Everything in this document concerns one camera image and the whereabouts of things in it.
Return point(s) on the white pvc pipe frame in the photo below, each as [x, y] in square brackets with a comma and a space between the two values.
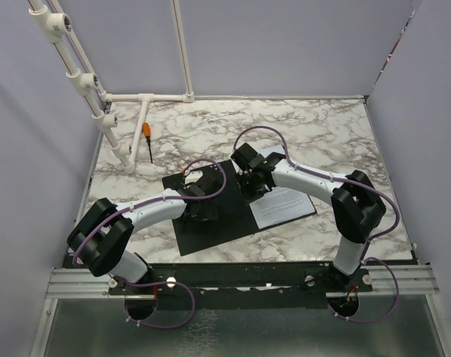
[56, 27]

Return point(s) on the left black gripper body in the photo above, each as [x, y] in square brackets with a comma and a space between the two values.
[207, 213]

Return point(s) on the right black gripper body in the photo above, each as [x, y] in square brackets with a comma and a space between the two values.
[249, 188]

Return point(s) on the aluminium rail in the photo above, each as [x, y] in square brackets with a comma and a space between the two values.
[79, 284]

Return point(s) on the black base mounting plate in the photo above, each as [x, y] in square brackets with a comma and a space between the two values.
[248, 285]

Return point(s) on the printed paper sheet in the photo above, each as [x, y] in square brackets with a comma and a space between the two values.
[279, 206]

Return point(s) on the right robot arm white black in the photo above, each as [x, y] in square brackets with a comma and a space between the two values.
[358, 208]

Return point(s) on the grey black file folder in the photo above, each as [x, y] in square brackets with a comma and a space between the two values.
[227, 217]

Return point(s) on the orange handle screwdriver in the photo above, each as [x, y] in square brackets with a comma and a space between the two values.
[147, 134]

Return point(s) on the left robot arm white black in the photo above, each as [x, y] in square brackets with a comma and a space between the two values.
[99, 240]

